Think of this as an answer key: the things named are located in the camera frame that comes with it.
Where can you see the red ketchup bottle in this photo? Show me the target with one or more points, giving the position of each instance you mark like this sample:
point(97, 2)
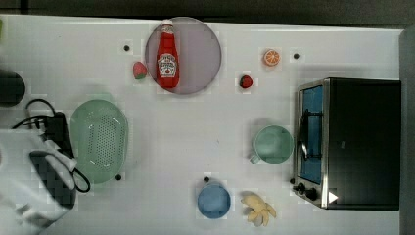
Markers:
point(167, 57)

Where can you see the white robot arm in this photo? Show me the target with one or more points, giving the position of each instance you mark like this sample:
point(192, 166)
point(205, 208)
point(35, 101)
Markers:
point(37, 185)

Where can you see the pink toy strawberry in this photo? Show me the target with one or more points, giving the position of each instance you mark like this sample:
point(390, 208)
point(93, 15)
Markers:
point(139, 70)

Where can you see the black toaster oven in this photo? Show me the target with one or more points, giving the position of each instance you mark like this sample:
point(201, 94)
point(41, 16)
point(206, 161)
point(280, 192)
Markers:
point(348, 144)

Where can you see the red toy strawberry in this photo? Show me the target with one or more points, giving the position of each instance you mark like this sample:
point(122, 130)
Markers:
point(246, 81)

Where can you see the green plastic strainer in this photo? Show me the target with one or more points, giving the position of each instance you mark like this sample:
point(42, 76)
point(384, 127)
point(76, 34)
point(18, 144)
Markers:
point(99, 134)

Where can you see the grey round plate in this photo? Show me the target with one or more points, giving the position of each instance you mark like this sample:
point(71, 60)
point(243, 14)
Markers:
point(198, 49)

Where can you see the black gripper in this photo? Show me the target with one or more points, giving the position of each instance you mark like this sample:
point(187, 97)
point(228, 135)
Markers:
point(56, 129)

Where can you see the toy peeled banana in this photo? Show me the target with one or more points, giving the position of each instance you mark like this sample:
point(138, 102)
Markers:
point(258, 208)

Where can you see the green mug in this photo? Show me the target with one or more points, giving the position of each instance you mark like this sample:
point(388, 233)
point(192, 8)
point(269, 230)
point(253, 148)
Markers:
point(273, 144)

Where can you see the toy orange slice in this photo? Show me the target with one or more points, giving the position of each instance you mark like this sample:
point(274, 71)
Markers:
point(271, 58)

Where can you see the black round pan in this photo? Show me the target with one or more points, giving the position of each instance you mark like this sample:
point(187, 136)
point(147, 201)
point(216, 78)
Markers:
point(12, 88)

